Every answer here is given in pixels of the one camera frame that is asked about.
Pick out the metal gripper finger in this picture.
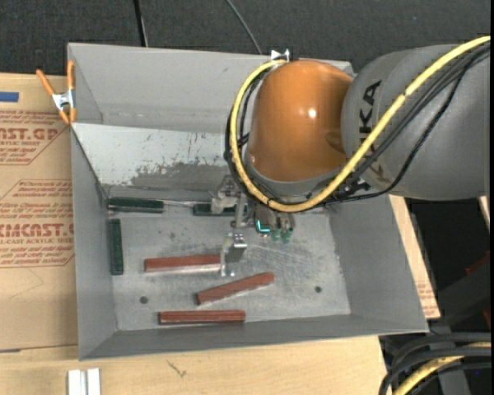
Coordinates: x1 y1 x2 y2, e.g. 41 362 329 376
219 231 249 278
210 176 243 216

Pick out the dark green flat block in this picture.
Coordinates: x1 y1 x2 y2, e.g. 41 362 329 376
107 196 165 215
192 202 238 217
108 218 125 277

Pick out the red-brown flat block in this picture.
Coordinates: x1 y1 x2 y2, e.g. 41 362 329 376
143 253 223 274
157 309 247 326
194 272 277 306

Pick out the grey metal bin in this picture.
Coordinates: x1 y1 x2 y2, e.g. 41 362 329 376
67 42 431 361

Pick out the brown cardboard board red print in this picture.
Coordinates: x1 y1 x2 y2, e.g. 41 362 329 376
0 71 442 354

